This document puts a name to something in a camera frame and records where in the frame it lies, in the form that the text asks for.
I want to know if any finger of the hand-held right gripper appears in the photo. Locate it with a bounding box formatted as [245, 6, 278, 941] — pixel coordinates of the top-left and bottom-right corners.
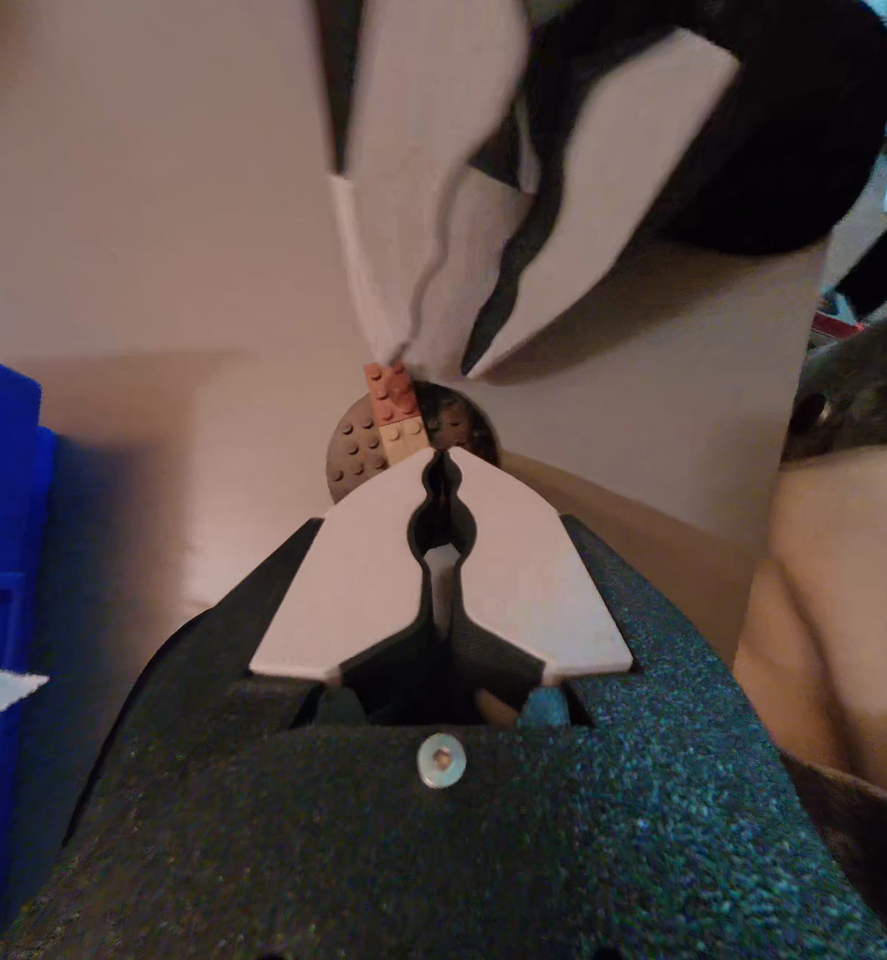
[329, 0, 531, 370]
[464, 28, 742, 380]

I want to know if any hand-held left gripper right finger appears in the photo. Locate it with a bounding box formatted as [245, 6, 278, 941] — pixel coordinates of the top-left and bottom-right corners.
[447, 446, 634, 687]

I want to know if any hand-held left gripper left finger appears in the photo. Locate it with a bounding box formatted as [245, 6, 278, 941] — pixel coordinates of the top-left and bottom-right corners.
[248, 448, 439, 685]

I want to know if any round black lego assembly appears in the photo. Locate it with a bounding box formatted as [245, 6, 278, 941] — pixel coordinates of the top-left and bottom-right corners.
[325, 362, 501, 507]

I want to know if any blue plastic bin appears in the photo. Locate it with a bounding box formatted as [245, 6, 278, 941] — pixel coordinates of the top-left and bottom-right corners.
[0, 346, 58, 960]

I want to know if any person's beige shirt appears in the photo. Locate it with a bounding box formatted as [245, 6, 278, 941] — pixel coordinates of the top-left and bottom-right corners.
[732, 438, 887, 804]

